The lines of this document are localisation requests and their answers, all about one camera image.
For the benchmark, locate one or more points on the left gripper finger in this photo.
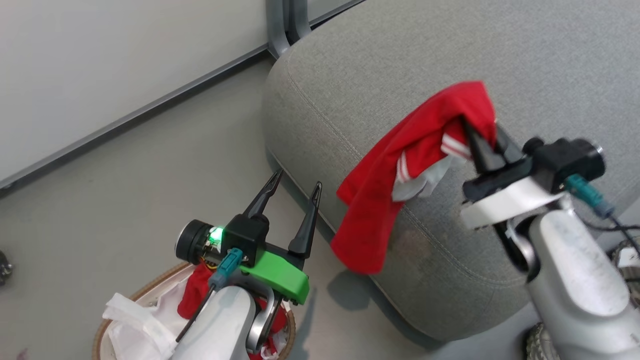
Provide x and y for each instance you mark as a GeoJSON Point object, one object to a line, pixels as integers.
{"type": "Point", "coordinates": [306, 225]}
{"type": "Point", "coordinates": [262, 196]}

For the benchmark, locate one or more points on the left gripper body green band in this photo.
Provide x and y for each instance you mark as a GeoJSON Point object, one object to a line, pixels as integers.
{"type": "Point", "coordinates": [277, 276]}

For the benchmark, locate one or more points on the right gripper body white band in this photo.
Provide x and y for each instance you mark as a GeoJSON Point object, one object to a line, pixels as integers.
{"type": "Point", "coordinates": [505, 197]}

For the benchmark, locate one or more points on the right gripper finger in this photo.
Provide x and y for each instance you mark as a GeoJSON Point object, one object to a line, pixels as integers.
{"type": "Point", "coordinates": [509, 149]}
{"type": "Point", "coordinates": [484, 152]}

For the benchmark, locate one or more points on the red garment with white stripes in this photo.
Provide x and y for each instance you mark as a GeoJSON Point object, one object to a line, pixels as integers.
{"type": "Point", "coordinates": [370, 210]}

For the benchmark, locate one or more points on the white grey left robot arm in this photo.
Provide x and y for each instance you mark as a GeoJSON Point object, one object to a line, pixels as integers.
{"type": "Point", "coordinates": [220, 325]}

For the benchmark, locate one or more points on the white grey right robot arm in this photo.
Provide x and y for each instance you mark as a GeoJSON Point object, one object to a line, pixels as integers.
{"type": "Point", "coordinates": [575, 280]}

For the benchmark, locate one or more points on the grey robot base wheel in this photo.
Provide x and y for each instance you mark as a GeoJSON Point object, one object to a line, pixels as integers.
{"type": "Point", "coordinates": [540, 345]}

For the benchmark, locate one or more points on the red clothing piece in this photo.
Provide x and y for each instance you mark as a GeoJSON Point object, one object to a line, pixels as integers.
{"type": "Point", "coordinates": [196, 295]}

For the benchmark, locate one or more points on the round wicker laundry basket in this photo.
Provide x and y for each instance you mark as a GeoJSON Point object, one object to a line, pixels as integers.
{"type": "Point", "coordinates": [145, 295]}

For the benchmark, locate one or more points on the white clothing piece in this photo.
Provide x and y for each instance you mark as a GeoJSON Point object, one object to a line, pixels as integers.
{"type": "Point", "coordinates": [135, 325]}

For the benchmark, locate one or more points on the grey fabric sofa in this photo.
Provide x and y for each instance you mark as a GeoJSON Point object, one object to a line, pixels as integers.
{"type": "Point", "coordinates": [450, 45]}

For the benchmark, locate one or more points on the small dark round object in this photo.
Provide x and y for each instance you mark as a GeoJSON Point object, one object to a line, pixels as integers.
{"type": "Point", "coordinates": [4, 267]}

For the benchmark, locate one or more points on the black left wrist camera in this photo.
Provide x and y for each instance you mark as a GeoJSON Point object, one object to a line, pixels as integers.
{"type": "Point", "coordinates": [247, 235]}

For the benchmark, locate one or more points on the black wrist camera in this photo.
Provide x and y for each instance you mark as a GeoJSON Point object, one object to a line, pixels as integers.
{"type": "Point", "coordinates": [562, 160]}
{"type": "Point", "coordinates": [247, 235]}

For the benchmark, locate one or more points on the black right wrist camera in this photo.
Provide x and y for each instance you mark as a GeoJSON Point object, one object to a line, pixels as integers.
{"type": "Point", "coordinates": [562, 160]}

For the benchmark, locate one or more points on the grey metal wall frame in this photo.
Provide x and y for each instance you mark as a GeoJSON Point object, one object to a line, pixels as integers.
{"type": "Point", "coordinates": [278, 25]}

